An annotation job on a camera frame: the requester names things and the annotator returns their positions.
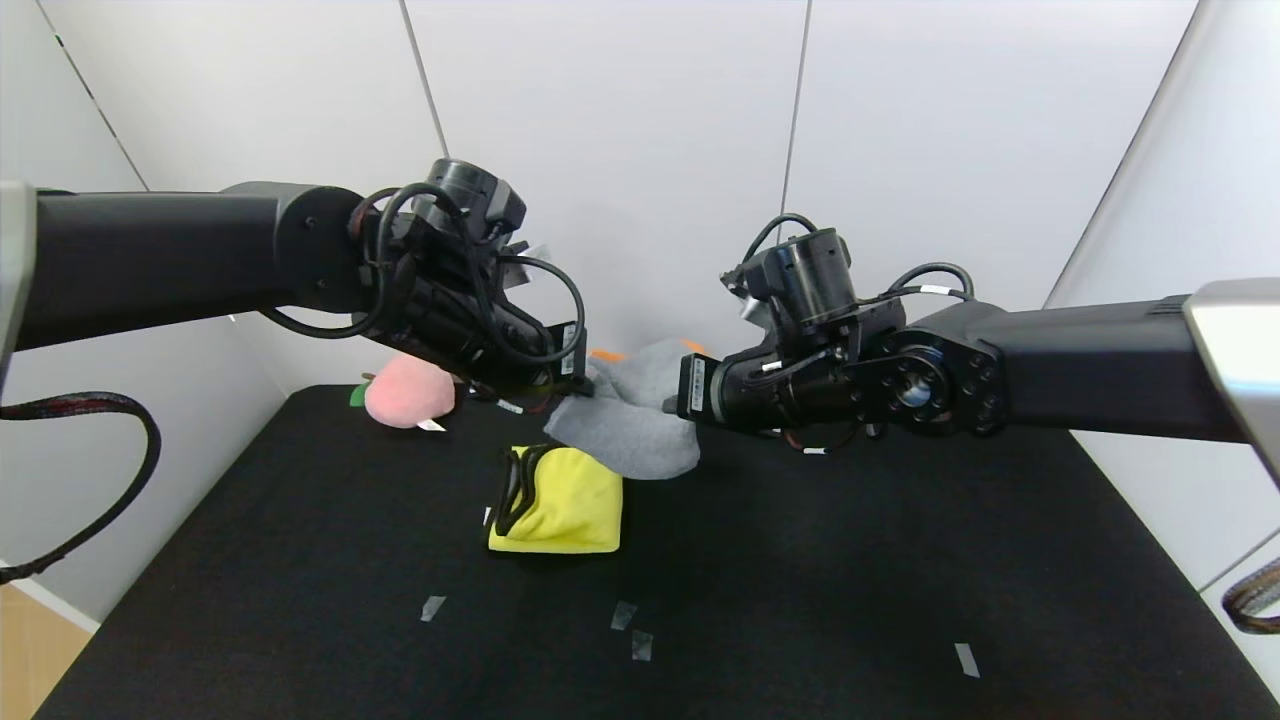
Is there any grey towel with orange stripes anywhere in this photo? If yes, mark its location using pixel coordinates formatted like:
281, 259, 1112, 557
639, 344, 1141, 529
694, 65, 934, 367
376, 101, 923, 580
542, 338, 706, 481

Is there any yellow towel with black trim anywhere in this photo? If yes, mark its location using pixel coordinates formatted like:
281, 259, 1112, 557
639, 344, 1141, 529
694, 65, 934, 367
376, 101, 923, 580
487, 445, 625, 554

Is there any pink plush peach toy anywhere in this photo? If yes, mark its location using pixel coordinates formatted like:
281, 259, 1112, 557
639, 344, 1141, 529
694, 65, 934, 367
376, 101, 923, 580
350, 352, 459, 433

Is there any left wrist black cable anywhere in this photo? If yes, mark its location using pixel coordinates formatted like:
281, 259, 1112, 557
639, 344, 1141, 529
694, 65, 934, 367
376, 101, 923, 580
260, 183, 588, 416

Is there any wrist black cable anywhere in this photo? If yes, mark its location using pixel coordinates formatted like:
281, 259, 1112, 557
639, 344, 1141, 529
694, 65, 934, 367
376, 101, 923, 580
260, 183, 588, 416
720, 213, 976, 453

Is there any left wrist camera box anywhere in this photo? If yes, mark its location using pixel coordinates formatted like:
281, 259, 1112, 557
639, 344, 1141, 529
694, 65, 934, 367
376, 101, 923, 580
505, 242, 553, 291

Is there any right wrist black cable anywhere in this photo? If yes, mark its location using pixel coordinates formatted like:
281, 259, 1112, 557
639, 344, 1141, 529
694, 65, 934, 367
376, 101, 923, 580
720, 213, 976, 453

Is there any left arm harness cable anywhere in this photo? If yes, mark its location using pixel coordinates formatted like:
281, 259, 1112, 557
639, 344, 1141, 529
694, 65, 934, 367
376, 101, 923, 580
0, 392, 163, 586

